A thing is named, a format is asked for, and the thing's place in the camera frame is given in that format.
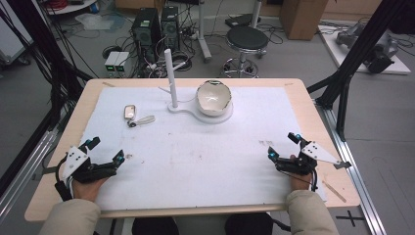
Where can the person's right leg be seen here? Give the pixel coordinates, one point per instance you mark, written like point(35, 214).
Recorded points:
point(248, 224)

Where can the aluminium rail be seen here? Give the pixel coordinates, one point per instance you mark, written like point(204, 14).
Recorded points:
point(26, 169)
point(352, 169)

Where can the person's left hand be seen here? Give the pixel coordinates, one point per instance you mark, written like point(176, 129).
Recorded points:
point(85, 191)

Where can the white floor board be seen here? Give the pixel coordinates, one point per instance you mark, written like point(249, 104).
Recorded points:
point(396, 67)

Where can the black metal frame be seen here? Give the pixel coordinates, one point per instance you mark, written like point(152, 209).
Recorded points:
point(49, 58)
point(355, 49)

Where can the black round stool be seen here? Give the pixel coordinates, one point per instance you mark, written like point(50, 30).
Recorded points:
point(247, 38)

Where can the white ceramic bowl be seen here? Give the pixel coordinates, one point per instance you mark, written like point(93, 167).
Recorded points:
point(213, 98)

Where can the white round table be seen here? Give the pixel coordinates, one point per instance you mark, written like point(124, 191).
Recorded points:
point(71, 6)

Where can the cardboard box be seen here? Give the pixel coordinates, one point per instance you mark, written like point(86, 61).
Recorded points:
point(301, 18)

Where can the person's right hand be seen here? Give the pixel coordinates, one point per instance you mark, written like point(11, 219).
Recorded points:
point(299, 182)

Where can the black computer tower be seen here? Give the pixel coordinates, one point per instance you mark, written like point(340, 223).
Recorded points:
point(170, 27)
point(145, 29)

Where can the grey and black device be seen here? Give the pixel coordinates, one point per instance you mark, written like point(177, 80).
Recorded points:
point(378, 52)

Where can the white desk leg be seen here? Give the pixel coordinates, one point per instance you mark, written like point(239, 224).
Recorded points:
point(204, 36)

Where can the white table mat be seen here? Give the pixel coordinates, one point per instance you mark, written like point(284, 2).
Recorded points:
point(195, 163)

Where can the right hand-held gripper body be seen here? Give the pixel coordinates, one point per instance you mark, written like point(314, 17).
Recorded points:
point(313, 156)

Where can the white box with green light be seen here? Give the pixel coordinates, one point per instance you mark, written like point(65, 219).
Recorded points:
point(111, 62)
point(122, 62)

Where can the wooden table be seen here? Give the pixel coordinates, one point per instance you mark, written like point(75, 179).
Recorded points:
point(326, 114)

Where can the black flat base plate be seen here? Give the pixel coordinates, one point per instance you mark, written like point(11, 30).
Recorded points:
point(242, 20)

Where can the clear plastic bag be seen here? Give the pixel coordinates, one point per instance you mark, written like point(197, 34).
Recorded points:
point(94, 22)

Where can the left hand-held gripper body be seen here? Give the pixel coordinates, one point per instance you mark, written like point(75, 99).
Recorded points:
point(85, 169)

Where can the tan tape strip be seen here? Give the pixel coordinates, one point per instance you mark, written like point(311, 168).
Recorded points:
point(335, 191)

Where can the white stand with pole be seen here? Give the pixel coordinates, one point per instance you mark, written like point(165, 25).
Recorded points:
point(172, 81)

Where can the white key fob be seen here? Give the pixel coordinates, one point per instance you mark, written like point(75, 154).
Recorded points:
point(129, 112)

